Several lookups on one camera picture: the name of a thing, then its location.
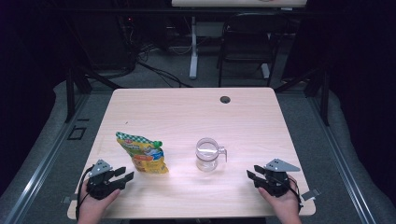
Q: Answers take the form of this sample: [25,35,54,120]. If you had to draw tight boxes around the grey tape strip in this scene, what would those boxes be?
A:
[61,194,79,204]
[300,188,321,202]

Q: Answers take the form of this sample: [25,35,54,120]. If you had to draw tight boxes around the black tape square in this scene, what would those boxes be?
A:
[66,125,88,141]

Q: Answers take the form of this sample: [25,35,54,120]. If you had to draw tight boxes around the right hand-held gripper black cable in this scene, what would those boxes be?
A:
[288,176,304,213]

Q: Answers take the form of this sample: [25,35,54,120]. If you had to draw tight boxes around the person's left hand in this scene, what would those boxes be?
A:
[78,188,121,224]

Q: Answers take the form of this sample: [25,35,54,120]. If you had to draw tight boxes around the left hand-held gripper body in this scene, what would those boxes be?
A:
[86,159,125,201]

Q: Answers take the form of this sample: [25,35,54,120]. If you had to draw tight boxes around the black floor cables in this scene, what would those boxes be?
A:
[134,43,194,89]

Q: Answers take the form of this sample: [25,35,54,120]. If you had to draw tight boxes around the black folding chair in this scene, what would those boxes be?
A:
[217,12,289,88]

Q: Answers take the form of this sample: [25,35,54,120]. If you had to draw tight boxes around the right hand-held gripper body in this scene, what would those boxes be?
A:
[255,158,302,198]

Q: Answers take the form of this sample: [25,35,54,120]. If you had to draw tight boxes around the aluminium floor rail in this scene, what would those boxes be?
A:
[3,92,92,224]
[306,92,377,224]

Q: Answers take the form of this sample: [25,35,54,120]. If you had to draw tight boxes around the black metal stand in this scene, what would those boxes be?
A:
[274,63,331,127]
[64,66,122,124]

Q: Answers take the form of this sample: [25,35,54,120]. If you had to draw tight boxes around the person's right hand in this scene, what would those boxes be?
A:
[257,175,303,224]

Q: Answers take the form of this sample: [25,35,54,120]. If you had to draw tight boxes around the hand-held gripper black cable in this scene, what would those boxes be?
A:
[75,166,94,220]
[288,176,304,213]

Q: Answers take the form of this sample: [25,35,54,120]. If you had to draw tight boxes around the dark equipment cabinet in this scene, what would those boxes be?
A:
[62,12,138,71]

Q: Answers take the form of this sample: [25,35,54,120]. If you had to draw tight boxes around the yellow spout pouch green cap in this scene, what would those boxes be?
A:
[115,131,170,175]

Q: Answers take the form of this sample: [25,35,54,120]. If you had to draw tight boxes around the left hand-held gripper black cable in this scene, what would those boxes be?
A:
[75,166,94,220]

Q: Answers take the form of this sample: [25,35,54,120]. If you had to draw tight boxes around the white standing desk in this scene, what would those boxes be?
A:
[171,0,308,80]

